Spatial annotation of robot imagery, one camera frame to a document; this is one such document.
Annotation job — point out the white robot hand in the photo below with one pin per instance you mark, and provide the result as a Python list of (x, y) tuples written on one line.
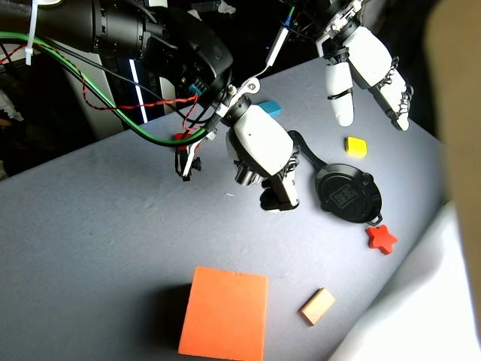
[(263, 139), (370, 56)]

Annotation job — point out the small black frying pan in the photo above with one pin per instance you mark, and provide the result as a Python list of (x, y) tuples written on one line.
[(349, 195)]

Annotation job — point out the blue block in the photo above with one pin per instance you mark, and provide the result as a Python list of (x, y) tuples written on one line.
[(272, 108)]

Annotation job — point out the red heart block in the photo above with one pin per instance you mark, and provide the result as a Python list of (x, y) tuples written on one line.
[(180, 136)]

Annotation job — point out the yellow block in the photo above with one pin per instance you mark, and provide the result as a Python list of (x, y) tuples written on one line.
[(356, 146)]

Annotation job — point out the beige panel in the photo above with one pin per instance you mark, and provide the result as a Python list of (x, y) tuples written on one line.
[(462, 113)]

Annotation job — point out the white crumpled scrap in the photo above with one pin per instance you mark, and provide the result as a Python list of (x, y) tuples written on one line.
[(227, 6)]

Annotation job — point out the red star block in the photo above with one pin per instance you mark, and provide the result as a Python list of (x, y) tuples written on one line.
[(380, 238)]

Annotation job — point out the white cabinet with black strips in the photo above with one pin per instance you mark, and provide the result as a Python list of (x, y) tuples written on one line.
[(94, 126)]

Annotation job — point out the beige wooden block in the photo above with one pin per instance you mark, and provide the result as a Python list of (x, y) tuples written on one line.
[(317, 306)]

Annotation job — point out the large orange foam block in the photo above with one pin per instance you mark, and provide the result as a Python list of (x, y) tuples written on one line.
[(225, 316)]

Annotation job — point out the grey table cloth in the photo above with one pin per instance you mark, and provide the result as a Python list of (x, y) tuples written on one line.
[(112, 244)]

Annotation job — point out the white backdrop cloth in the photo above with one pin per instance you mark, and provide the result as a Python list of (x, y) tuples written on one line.
[(413, 308)]

